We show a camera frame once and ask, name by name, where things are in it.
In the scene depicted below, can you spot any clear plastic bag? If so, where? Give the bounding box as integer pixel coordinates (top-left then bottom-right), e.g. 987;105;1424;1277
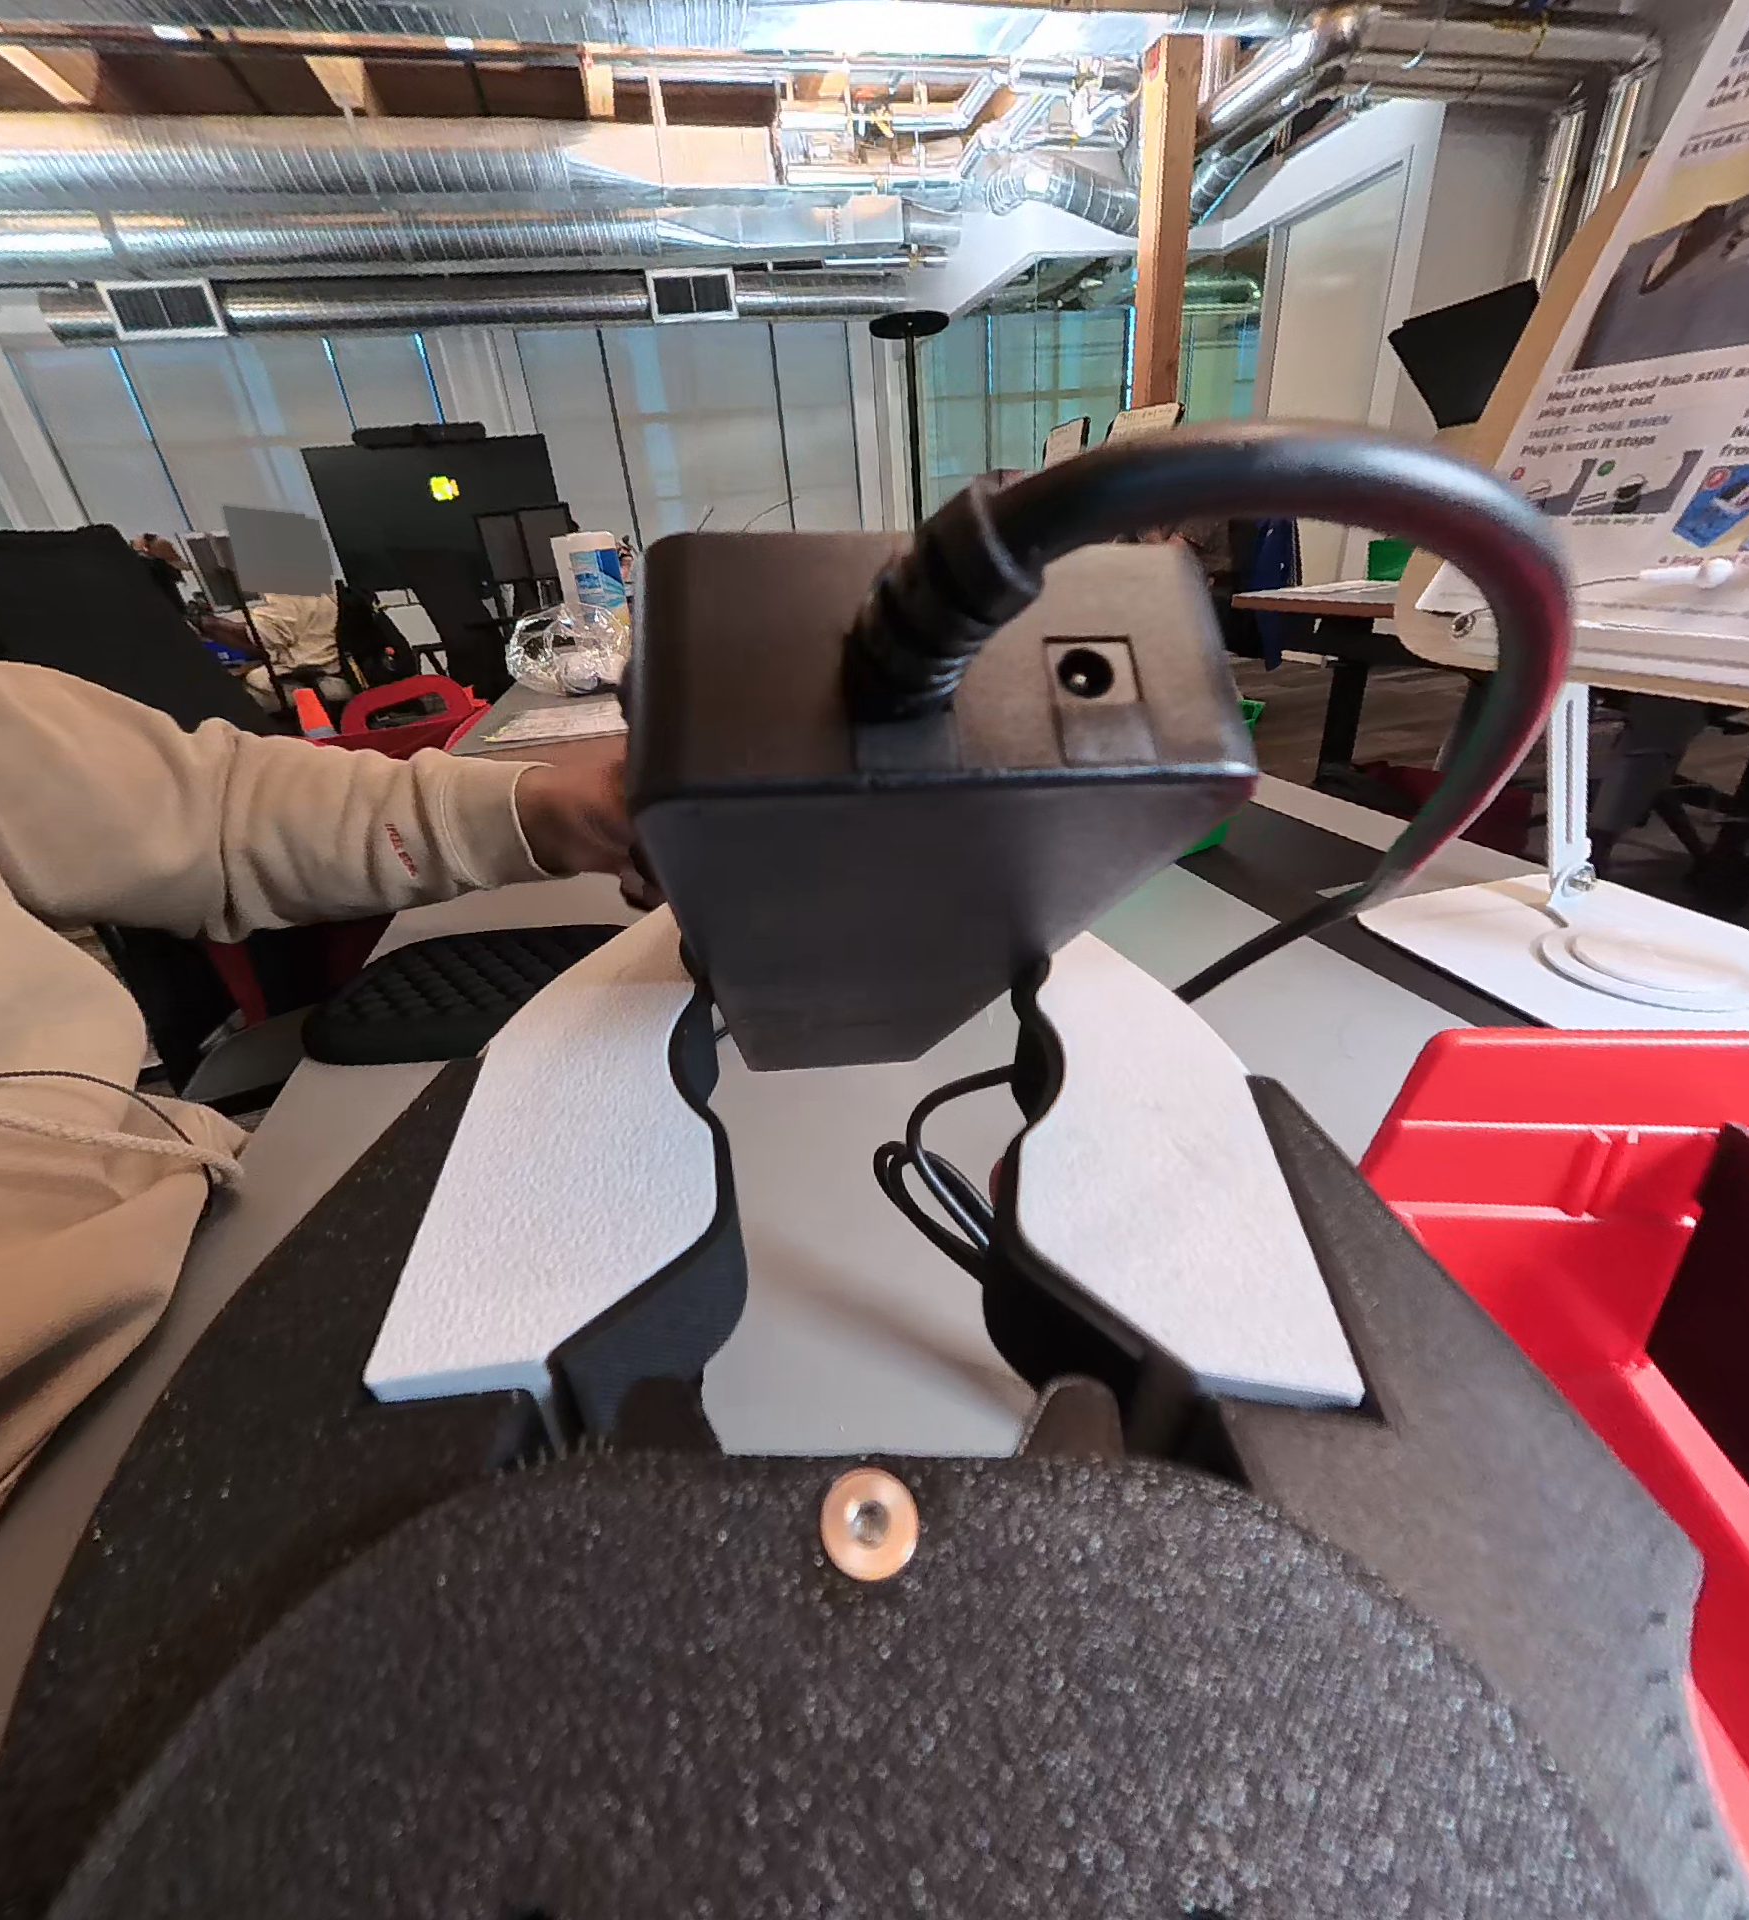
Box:
505;600;628;700

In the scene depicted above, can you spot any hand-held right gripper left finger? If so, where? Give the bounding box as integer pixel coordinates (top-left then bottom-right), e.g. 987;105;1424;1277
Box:
365;915;748;1405

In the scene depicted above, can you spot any small red plastic bin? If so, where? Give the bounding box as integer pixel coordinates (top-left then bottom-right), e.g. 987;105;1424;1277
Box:
1361;1028;1749;1920

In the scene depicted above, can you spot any silver ventilation duct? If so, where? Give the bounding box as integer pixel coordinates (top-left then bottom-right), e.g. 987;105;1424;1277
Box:
0;0;1663;294

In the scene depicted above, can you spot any person's left forearm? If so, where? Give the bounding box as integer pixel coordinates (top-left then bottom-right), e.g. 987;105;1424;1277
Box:
0;600;561;938

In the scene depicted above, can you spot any person's left hand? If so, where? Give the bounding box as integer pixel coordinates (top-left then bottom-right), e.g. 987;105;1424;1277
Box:
514;754;667;912

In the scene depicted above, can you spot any black partition panel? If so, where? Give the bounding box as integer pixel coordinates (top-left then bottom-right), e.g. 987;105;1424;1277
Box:
0;525;268;738

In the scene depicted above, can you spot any black earphone cable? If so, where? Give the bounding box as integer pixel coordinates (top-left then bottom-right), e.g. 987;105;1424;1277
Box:
0;1066;223;1169

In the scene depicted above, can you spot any blue jacket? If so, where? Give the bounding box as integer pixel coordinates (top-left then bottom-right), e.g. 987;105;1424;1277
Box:
1253;518;1305;662

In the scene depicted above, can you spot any black wrist rest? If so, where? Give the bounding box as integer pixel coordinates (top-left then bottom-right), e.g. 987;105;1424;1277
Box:
300;922;628;1068

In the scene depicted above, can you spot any person's beige hoodie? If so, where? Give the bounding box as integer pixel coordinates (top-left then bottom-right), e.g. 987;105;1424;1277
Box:
0;809;250;1637

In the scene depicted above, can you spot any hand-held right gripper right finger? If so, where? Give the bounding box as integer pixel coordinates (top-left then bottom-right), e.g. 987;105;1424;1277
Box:
985;931;1369;1413

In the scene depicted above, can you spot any black floor lamp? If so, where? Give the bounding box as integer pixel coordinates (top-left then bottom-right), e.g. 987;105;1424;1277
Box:
868;311;953;528

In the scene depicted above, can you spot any wooden post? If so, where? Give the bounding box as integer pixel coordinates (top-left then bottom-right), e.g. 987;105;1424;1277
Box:
1132;33;1208;411

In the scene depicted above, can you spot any black display screen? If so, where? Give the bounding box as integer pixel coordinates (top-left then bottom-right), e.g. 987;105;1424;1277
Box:
300;422;564;602

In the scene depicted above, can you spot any red tote basket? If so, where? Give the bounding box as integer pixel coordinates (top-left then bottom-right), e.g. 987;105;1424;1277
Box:
296;675;493;752

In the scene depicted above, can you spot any black multi-port hub cable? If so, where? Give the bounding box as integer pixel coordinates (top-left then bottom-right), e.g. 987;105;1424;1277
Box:
840;422;1577;1004

